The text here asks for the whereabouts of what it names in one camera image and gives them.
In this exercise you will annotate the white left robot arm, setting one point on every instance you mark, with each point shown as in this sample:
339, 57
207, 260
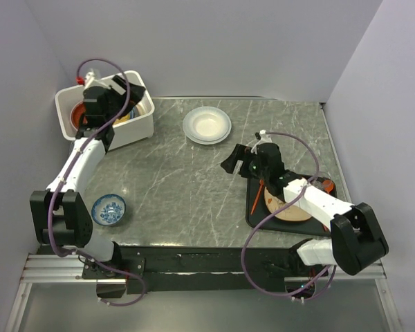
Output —
59, 213

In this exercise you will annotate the beige plate on tray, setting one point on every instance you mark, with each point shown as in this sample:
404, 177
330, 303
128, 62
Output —
290, 214

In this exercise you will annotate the beige floral plate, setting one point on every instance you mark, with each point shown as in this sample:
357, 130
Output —
141, 109

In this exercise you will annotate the blue white patterned bowl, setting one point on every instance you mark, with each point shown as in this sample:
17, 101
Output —
108, 210

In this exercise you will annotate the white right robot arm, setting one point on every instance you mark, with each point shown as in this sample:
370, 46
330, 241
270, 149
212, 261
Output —
356, 238

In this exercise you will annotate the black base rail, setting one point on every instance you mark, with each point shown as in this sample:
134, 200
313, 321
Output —
164, 268

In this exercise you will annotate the red plate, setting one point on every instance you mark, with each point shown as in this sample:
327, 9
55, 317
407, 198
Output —
77, 116

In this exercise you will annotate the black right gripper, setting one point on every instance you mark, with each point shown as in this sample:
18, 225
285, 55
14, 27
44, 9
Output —
241, 153

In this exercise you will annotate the orange spoon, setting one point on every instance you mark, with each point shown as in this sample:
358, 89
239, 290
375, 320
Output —
328, 185

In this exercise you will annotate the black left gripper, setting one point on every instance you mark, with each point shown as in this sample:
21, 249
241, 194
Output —
135, 93

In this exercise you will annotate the clear glass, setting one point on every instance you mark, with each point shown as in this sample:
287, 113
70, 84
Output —
320, 181

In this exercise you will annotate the white plastic bin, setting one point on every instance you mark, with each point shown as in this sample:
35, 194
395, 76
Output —
125, 133

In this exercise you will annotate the aluminium frame rail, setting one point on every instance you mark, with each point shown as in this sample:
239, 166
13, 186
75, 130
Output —
47, 268

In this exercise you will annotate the black tray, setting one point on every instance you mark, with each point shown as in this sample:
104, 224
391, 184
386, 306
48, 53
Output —
310, 227

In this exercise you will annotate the orange fork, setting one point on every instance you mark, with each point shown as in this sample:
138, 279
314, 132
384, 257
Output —
257, 196

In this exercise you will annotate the yellow woven plate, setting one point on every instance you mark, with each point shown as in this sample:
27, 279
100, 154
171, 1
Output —
122, 119

